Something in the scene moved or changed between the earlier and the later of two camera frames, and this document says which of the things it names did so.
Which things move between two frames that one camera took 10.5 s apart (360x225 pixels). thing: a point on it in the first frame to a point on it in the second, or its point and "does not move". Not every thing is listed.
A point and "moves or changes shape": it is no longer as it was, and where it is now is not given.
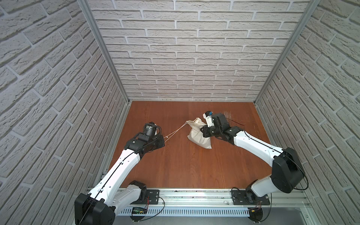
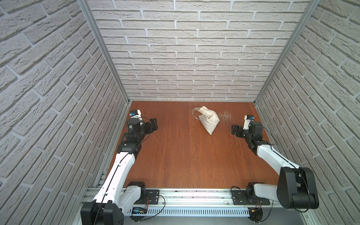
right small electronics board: (256, 213) does not move
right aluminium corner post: (306, 14) does not move
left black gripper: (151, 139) to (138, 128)
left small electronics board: (139, 210) does not move
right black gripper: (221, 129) to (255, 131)
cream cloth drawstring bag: (194, 133) moves or changes shape
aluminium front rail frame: (217, 202) does not move
